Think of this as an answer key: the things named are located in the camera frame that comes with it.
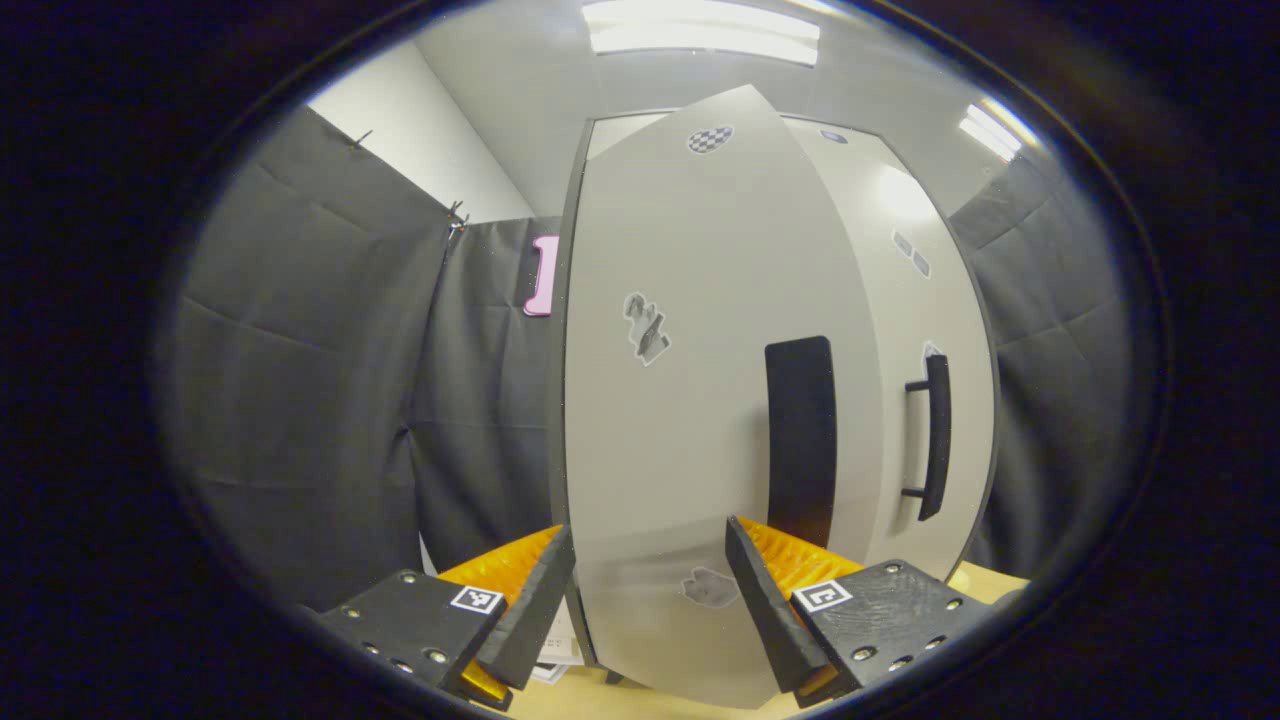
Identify large ceiling light panel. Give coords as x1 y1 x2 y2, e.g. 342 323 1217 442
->
582 0 821 68

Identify black backdrop cloth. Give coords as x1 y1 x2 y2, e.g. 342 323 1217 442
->
160 105 1136 613

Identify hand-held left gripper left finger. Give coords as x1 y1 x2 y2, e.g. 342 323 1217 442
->
318 522 578 713

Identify small ceiling light panel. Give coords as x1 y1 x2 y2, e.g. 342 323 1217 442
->
958 97 1023 163

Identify grey cabinet with shelves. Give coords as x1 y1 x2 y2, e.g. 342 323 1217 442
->
545 108 691 686

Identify orange and white book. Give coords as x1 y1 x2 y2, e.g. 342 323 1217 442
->
540 605 585 666

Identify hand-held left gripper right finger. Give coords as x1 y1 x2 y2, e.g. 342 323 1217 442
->
723 515 993 709

